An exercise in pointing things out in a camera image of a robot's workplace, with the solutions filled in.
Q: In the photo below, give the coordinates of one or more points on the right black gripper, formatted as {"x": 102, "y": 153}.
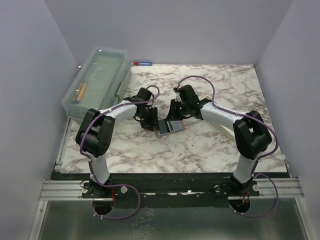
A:
{"x": 172, "y": 115}

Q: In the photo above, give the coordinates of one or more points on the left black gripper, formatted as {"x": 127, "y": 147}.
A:
{"x": 152, "y": 122}

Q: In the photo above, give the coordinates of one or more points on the tan leather card holder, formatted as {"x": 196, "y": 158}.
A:
{"x": 155, "y": 131}

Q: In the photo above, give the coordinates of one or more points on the silver grey credit card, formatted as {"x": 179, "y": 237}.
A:
{"x": 175, "y": 126}

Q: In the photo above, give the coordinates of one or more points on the dark blue credit card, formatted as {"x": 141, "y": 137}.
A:
{"x": 164, "y": 128}

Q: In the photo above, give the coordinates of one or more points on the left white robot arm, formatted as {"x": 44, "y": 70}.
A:
{"x": 96, "y": 130}

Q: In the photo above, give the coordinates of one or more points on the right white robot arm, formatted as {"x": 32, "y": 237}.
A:
{"x": 251, "y": 134}

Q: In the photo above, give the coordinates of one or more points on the white rectangular tray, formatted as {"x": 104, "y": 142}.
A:
{"x": 221, "y": 120}

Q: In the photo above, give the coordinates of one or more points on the red blue screwdriver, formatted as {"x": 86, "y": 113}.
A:
{"x": 142, "y": 63}

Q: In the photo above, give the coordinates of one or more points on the clear green plastic box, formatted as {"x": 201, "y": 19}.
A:
{"x": 107, "y": 72}

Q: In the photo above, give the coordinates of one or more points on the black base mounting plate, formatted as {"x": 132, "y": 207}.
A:
{"x": 133, "y": 198}

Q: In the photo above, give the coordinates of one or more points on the orange tool inside box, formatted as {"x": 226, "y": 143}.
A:
{"x": 79, "y": 93}

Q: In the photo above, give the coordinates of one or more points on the aluminium rail frame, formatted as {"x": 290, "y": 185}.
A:
{"x": 76, "y": 186}

